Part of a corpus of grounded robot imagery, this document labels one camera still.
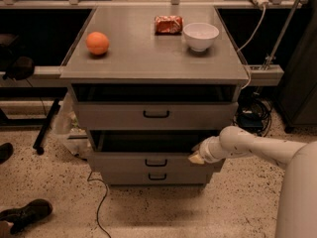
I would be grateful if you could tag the crushed red snack bag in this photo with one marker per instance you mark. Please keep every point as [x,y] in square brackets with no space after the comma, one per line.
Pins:
[168,24]

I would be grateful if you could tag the black chair leg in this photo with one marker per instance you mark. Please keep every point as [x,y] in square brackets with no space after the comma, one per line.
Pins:
[46,124]

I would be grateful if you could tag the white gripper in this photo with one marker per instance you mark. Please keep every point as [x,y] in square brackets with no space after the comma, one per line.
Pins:
[206,152]

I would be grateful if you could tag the dark grey cabinet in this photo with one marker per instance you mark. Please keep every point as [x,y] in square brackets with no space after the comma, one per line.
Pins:
[296,97]

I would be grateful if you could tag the grey top drawer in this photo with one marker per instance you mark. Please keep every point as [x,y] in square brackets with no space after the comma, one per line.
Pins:
[155,116]

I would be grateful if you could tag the clear plastic bag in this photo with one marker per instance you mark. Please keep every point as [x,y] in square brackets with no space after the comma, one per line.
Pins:
[68,131]

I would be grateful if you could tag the black shoe left edge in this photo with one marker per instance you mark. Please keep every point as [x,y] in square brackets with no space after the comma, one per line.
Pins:
[6,151]

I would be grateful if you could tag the grey bottom drawer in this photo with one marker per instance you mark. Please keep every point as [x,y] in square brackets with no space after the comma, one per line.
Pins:
[155,178]

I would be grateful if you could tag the black shoe lower left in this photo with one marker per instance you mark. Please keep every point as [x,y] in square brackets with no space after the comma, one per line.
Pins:
[15,220]

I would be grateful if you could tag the grey metal pole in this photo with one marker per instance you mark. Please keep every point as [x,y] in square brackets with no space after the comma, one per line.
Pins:
[270,57]

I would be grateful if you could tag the blue electronic box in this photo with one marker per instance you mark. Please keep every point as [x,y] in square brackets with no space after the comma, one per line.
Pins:
[250,122]

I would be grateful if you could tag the orange fruit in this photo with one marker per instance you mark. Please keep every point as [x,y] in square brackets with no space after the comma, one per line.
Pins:
[97,43]

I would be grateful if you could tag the grey drawer cabinet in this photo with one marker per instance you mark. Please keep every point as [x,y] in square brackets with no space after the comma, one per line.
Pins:
[142,67]

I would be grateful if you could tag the grey drawer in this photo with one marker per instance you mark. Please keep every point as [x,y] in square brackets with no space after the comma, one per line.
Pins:
[155,116]
[155,178]
[137,151]

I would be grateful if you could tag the white bowl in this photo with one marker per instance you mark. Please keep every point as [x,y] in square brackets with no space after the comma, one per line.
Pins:
[200,36]

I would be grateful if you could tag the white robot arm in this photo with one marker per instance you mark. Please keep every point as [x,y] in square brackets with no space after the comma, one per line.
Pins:
[266,189]

